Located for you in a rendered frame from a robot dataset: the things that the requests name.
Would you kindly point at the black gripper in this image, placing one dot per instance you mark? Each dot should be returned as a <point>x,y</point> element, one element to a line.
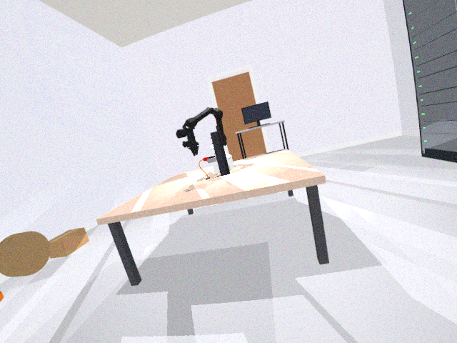
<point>193,145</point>

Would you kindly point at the dark grey power strip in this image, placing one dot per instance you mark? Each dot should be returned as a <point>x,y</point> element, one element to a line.
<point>220,152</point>

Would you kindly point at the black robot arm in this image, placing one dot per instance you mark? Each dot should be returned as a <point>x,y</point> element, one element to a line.
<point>192,122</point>

